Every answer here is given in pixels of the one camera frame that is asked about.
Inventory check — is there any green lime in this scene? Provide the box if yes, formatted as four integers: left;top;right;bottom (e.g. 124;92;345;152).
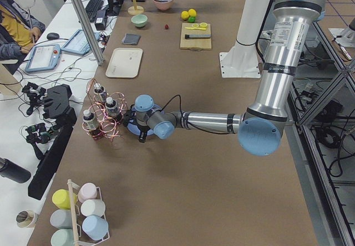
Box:
187;16;196;23

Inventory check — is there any blue cup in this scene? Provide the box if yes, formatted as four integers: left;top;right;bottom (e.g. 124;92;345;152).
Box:
82;215;109;240

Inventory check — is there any copper wire bottle rack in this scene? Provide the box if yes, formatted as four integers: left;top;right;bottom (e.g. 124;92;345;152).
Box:
82;78;128;141

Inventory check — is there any far teach pendant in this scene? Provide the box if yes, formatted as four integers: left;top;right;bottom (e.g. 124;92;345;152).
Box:
61;29;90;55

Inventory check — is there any black keyboard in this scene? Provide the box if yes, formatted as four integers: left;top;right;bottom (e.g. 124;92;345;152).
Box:
85;0;104;23

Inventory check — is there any cream rabbit tray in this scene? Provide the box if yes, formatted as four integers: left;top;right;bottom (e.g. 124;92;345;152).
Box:
105;48;143;79

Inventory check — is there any drink bottle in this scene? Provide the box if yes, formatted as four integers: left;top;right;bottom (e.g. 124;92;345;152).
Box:
94;83;107;103
83;109;100;136
105;96;119;117

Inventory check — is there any white cup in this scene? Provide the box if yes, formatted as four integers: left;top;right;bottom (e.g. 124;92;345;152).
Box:
80;199;106;217

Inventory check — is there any yellow cup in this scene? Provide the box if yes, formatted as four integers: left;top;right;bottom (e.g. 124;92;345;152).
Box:
52;189;70;209

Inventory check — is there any blue plate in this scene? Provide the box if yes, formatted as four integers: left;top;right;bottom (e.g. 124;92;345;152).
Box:
127;104;161;136

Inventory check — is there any upper drink bottle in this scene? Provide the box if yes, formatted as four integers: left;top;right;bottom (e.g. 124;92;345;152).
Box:
94;83;107;103

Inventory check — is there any grey cup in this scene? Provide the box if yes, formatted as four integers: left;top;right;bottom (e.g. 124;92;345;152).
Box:
50;209;72;229

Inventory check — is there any white cup rack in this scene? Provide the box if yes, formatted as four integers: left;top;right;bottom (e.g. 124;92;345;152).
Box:
67;179;110;245

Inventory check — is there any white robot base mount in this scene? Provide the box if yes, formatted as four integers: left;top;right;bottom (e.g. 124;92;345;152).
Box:
220;0;270;78

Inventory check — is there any black thermos bottle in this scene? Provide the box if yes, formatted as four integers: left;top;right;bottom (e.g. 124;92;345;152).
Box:
1;158;31;183

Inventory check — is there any near teach pendant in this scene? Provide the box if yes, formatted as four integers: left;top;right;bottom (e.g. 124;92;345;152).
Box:
25;44;61;73

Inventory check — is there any steel cylinder muddler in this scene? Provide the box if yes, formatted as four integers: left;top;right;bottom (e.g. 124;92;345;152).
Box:
184;34;211;39

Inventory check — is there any light green bowl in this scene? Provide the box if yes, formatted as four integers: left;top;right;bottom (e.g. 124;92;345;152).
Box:
131;14;148;28

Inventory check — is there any pink cup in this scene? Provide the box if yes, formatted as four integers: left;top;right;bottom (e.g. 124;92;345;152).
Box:
78;182;98;203

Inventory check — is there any lower right drink bottle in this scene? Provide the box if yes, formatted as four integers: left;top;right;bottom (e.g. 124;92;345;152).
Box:
83;109;100;136

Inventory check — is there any mint green cup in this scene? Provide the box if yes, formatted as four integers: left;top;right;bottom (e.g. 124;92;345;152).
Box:
50;229;74;246

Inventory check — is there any wooden cutting board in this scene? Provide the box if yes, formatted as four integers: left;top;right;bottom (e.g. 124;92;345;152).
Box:
180;23;212;50

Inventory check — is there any yellow lemon near bowl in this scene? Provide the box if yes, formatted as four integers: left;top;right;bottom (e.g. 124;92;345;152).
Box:
181;11;190;20

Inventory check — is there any grey folded cloth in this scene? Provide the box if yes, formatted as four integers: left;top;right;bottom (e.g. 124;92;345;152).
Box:
121;33;141;45

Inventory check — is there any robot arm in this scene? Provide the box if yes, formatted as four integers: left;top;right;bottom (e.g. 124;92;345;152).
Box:
123;0;325;156

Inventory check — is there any seated person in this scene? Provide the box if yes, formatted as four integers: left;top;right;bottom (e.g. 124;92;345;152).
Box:
1;0;45;74

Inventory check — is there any lower left drink bottle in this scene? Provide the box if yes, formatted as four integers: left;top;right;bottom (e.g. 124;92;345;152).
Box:
105;96;119;117

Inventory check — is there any yellow plastic knife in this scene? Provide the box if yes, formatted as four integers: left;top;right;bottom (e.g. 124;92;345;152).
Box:
185;26;207;30

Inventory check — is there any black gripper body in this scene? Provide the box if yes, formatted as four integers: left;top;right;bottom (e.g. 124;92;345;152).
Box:
122;105;137;127

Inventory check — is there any teach pendant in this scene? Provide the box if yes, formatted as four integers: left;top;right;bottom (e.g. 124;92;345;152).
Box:
61;29;90;55
25;44;61;73

